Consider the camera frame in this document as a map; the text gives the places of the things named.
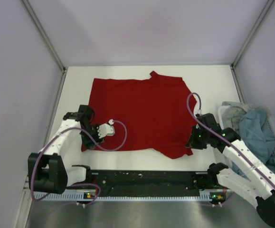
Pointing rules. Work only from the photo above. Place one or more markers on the light blue t shirt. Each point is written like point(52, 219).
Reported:
point(258, 137)

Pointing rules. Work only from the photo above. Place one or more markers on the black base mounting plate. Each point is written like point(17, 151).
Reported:
point(153, 183)

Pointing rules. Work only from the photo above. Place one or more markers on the red t shirt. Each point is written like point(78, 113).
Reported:
point(154, 113)

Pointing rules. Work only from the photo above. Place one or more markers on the left aluminium frame post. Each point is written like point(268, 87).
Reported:
point(41, 31)

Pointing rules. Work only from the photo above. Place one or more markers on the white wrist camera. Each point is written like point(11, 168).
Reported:
point(199, 113)
point(106, 129)

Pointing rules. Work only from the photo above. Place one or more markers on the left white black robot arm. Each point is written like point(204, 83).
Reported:
point(54, 168)

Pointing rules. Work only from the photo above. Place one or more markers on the right aluminium frame post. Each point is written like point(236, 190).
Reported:
point(255, 28)

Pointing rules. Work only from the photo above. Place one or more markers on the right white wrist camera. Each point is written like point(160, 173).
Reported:
point(199, 113)

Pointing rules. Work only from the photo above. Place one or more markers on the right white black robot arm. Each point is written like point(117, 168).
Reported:
point(257, 183)

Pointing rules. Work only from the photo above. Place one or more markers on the aluminium frame post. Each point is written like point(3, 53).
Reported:
point(41, 31)
point(255, 28)

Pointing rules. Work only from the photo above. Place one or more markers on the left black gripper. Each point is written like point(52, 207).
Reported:
point(88, 144)

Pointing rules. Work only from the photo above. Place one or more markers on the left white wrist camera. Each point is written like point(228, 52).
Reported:
point(106, 129)

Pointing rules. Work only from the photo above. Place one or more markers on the light blue cable duct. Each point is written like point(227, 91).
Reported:
point(88, 196)

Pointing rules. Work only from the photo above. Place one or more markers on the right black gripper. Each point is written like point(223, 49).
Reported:
point(192, 143)

